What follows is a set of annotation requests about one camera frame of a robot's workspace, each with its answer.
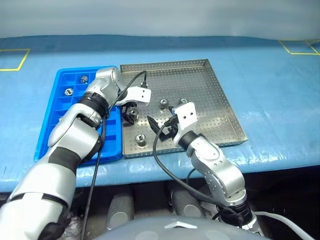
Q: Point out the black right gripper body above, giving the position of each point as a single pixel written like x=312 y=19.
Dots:
x=169 y=130

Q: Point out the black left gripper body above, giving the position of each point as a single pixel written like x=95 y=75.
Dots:
x=130 y=106

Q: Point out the metal roller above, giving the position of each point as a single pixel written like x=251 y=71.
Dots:
x=84 y=79
x=134 y=114
x=183 y=101
x=68 y=92
x=140 y=139
x=163 y=103

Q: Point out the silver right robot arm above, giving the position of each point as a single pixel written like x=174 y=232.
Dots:
x=217 y=170

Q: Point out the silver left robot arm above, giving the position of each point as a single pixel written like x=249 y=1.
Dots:
x=62 y=132

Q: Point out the perforated steel tray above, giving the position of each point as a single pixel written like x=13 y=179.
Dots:
x=200 y=87

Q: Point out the blue plastic compartment tray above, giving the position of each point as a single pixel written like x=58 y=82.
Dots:
x=63 y=77

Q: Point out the dark rounded grey shape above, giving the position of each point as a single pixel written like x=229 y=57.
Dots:
x=120 y=212
x=186 y=203

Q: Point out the grey robot torso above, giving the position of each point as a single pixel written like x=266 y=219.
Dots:
x=180 y=230

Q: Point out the yellow tape square outline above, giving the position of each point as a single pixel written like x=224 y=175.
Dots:
x=287 y=50
x=23 y=60

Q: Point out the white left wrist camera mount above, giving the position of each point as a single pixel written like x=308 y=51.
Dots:
x=137 y=93

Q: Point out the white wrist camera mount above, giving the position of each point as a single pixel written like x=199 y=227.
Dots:
x=137 y=93
x=186 y=117

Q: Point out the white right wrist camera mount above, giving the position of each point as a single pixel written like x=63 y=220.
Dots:
x=186 y=117

